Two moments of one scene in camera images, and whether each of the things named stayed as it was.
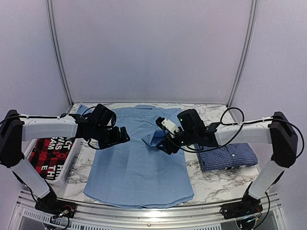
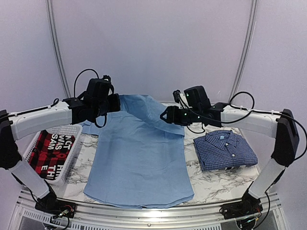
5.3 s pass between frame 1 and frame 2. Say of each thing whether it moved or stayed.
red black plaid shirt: stayed
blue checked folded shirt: stayed
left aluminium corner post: stayed
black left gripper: moved
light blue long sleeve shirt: stayed
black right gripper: moved
